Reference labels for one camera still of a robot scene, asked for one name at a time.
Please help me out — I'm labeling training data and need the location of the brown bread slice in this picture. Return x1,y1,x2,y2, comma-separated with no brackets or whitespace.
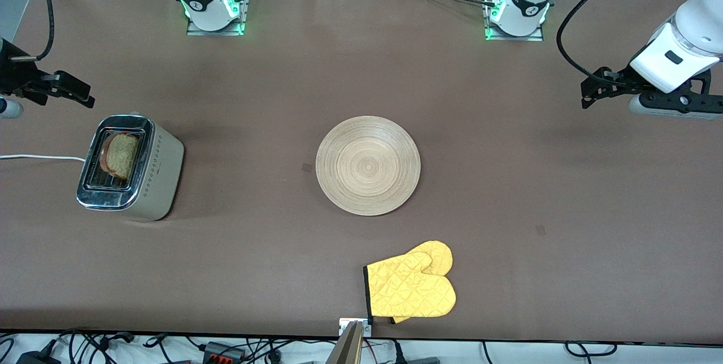
99,132,140,180

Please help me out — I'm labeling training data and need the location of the silver metal bracket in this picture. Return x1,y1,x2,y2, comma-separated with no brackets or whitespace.
338,318,373,337

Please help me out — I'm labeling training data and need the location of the aluminium profile bar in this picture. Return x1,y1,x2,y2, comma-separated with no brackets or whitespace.
326,322,364,364

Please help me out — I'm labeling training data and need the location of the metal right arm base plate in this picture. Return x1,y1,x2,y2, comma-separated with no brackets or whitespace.
186,0,250,37

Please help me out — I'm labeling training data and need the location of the yellow quilted oven mitt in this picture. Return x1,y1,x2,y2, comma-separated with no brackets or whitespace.
363,251,457,319
389,240,454,325

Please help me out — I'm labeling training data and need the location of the chrome and beige toaster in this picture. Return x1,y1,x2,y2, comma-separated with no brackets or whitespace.
76,111,185,222

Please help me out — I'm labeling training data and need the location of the black power adapter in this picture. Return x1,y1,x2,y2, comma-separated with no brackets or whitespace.
16,351,62,364

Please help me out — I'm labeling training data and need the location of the round wooden plate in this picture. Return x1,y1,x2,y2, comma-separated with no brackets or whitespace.
315,116,421,217

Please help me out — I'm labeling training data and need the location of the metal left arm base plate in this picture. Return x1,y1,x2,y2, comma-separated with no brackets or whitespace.
484,0,546,42

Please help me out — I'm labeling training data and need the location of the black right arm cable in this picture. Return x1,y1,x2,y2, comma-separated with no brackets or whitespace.
8,0,55,62

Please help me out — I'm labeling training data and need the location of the black box with red connectors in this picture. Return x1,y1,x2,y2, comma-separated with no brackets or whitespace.
202,341,247,362

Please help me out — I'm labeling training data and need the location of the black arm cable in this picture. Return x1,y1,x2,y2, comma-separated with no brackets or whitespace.
8,0,55,62
556,0,644,89

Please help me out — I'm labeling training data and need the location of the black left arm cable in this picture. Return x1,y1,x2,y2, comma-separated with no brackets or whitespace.
556,0,644,89

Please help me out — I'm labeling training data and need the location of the white toaster power cord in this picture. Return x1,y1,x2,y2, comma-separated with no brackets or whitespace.
0,153,87,163

